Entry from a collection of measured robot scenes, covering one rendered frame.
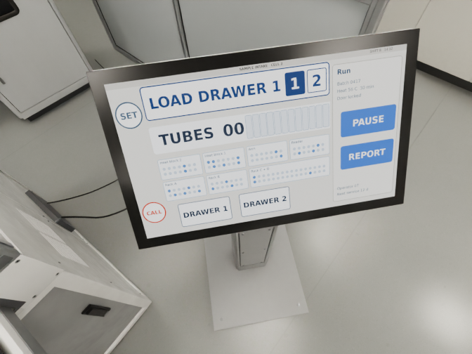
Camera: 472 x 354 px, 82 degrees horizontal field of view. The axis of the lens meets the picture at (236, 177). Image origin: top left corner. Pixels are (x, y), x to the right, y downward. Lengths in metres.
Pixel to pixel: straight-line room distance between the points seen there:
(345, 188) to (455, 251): 1.37
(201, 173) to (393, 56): 0.37
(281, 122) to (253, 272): 1.07
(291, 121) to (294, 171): 0.09
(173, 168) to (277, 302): 1.08
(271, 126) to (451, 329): 1.46
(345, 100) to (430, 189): 1.53
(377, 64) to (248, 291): 1.16
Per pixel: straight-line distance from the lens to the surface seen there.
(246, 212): 0.50
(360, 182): 0.55
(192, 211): 0.49
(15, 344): 0.70
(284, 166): 0.48
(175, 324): 1.49
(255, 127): 0.46
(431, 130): 2.28
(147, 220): 0.51
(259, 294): 1.43
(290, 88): 0.46
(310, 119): 0.48
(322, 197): 0.53
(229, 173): 0.47
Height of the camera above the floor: 1.46
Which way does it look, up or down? 60 degrees down
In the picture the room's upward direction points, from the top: 3 degrees counter-clockwise
